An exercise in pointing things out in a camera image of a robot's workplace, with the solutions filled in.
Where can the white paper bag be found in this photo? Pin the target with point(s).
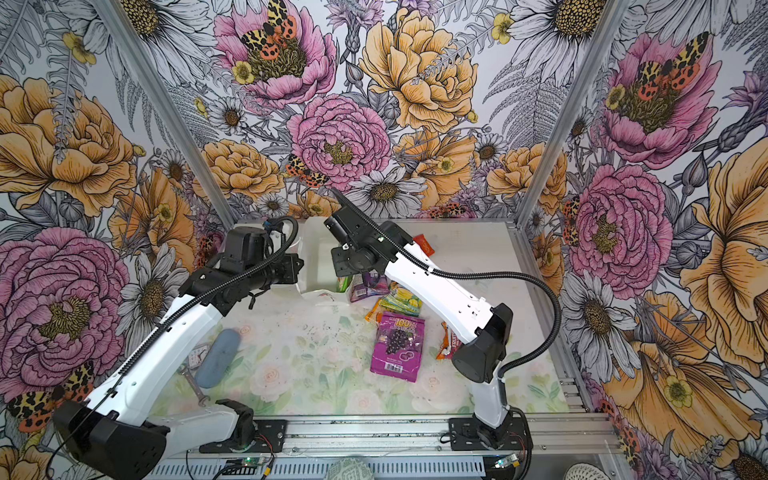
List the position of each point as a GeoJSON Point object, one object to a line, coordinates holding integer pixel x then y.
{"type": "Point", "coordinates": [317, 280]}

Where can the small white clock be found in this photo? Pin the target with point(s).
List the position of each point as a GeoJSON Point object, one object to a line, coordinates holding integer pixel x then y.
{"type": "Point", "coordinates": [197, 356]}

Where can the purple grape candy pouch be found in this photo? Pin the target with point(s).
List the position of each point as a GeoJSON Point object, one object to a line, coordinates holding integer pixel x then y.
{"type": "Point", "coordinates": [397, 352]}

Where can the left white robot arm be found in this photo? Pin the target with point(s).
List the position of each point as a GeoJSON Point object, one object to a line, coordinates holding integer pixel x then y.
{"type": "Point", "coordinates": [111, 431]}

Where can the small purple snack bag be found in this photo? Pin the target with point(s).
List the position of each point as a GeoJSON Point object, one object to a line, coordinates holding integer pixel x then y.
{"type": "Point", "coordinates": [366, 285]}

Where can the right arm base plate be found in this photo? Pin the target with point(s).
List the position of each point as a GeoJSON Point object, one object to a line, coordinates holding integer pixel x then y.
{"type": "Point", "coordinates": [469, 434]}

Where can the red orange snack packet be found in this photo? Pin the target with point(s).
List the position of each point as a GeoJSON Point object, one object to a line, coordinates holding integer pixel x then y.
{"type": "Point", "coordinates": [450, 343]}

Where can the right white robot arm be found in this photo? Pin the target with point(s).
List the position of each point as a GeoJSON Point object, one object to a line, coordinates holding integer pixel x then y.
{"type": "Point", "coordinates": [483, 329]}

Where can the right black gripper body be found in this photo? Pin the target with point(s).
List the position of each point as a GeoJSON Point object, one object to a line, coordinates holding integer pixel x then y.
{"type": "Point", "coordinates": [348, 262]}

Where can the green yellow candy packet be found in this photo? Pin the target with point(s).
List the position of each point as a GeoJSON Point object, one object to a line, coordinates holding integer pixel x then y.
{"type": "Point", "coordinates": [401, 300]}

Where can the metal wrench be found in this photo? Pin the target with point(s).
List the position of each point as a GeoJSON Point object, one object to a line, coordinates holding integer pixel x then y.
{"type": "Point", "coordinates": [186, 373]}

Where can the grey oval case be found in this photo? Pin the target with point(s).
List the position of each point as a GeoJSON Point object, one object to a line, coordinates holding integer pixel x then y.
{"type": "Point", "coordinates": [219, 358]}

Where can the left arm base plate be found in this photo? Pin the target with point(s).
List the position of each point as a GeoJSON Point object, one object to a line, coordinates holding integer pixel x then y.
{"type": "Point", "coordinates": [264, 435]}

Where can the aluminium front rail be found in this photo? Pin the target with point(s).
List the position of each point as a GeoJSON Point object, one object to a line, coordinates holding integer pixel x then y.
{"type": "Point", "coordinates": [420, 435]}

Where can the floral table mat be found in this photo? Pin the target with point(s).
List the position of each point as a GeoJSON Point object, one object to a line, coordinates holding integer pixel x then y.
{"type": "Point", "coordinates": [301, 356]}

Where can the small red sachet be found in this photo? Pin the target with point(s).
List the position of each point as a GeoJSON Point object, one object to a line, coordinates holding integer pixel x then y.
{"type": "Point", "coordinates": [424, 245]}

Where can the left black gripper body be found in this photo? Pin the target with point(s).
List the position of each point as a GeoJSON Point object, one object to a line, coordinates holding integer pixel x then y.
{"type": "Point", "coordinates": [273, 271]}

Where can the green chips bag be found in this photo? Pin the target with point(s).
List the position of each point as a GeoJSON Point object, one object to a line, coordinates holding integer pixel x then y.
{"type": "Point", "coordinates": [344, 283]}

